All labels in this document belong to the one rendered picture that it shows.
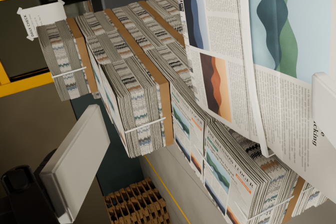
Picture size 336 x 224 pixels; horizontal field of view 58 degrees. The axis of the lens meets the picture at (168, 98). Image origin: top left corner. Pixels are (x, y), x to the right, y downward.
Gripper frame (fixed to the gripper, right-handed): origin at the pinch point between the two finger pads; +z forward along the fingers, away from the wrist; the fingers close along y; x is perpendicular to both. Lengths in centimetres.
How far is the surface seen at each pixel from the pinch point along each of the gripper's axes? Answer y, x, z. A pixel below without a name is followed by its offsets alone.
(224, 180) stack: 1, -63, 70
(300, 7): 8.7, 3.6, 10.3
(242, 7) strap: 4.8, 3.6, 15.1
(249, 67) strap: 4.9, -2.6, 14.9
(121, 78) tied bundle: -37, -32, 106
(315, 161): 9.3, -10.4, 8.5
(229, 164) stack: 3, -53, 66
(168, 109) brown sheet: -19, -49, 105
